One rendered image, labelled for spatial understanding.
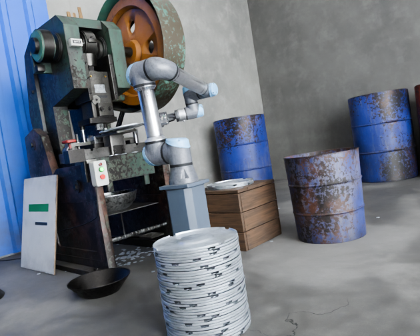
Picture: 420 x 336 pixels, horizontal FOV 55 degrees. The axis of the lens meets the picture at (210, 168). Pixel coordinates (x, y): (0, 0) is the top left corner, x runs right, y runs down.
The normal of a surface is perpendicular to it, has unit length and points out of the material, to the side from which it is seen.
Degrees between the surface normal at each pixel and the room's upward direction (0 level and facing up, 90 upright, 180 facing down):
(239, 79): 90
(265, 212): 90
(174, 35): 92
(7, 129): 90
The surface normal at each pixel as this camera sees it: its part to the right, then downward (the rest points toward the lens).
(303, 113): -0.69, 0.14
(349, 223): 0.25, 0.05
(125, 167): 0.71, -0.07
